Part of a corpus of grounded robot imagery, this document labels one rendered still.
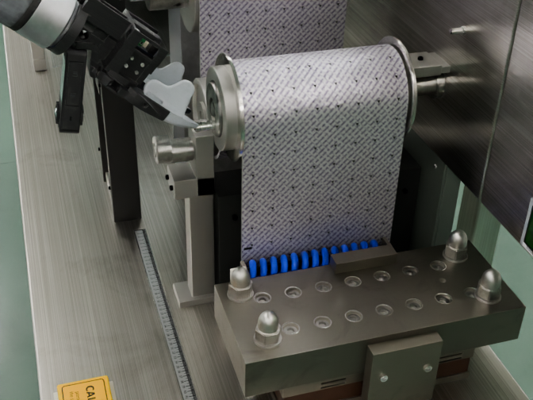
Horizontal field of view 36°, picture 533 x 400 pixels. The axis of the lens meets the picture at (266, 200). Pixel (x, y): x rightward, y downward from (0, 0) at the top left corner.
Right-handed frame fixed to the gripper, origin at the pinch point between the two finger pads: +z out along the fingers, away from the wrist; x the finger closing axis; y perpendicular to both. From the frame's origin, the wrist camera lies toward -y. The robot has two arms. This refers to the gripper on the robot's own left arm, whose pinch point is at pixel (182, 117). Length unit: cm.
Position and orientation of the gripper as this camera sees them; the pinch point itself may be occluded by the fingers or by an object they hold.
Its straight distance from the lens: 109.0
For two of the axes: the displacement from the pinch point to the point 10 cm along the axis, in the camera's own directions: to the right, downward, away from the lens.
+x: -2.9, -5.3, 7.9
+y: 6.3, -7.3, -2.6
